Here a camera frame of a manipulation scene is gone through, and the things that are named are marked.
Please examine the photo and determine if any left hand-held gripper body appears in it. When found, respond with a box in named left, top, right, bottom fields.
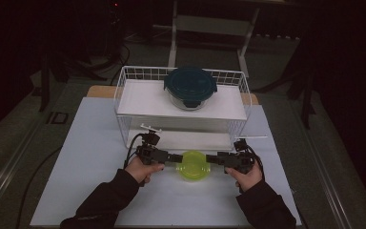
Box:
left=135, top=123, right=170, bottom=166

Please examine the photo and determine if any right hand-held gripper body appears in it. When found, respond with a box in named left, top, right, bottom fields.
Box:
left=217, top=135, right=268, bottom=175

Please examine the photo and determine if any yellow-green round plastic container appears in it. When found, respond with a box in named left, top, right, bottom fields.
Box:
left=174, top=150, right=212, bottom=182

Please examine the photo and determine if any white wire rack shelf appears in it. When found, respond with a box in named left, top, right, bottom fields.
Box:
left=113, top=65, right=253, bottom=152

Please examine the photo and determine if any round container with dark blue lid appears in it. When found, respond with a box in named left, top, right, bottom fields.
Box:
left=163, top=66, right=218, bottom=112

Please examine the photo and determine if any person's left hand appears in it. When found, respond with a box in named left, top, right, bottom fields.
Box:
left=124, top=156, right=166, bottom=185

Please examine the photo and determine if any person's right hand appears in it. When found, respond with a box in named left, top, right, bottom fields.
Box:
left=224, top=161, right=264, bottom=193

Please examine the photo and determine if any white table mat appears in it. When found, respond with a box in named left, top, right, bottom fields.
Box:
left=30, top=96, right=303, bottom=227

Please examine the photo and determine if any black stand leg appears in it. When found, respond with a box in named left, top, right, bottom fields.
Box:
left=38, top=52, right=71, bottom=113
left=285, top=41, right=317, bottom=130

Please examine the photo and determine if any black floor socket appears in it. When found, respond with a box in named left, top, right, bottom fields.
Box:
left=50, top=112, right=70, bottom=125

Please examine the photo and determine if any right hand-held gripper black cable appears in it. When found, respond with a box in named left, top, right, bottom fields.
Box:
left=246, top=144, right=266, bottom=181

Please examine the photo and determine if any hand-held gripper black cable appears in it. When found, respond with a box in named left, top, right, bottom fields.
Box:
left=246, top=144, right=266, bottom=181
left=123, top=133, right=147, bottom=170

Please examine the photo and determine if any left hand-held gripper black cable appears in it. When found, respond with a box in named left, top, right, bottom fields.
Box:
left=123, top=133, right=147, bottom=170

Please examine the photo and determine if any metal floor rail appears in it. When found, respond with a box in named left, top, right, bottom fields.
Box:
left=0, top=108, right=51, bottom=213
left=299, top=125, right=352, bottom=229

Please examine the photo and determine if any bundle of black cables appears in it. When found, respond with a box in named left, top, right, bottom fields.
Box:
left=75, top=44, right=132, bottom=85

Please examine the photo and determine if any black floor cable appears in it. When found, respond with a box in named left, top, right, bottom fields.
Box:
left=14, top=145, right=63, bottom=229

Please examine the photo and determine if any white metal stand frame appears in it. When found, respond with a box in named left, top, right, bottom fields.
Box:
left=167, top=0, right=261, bottom=79

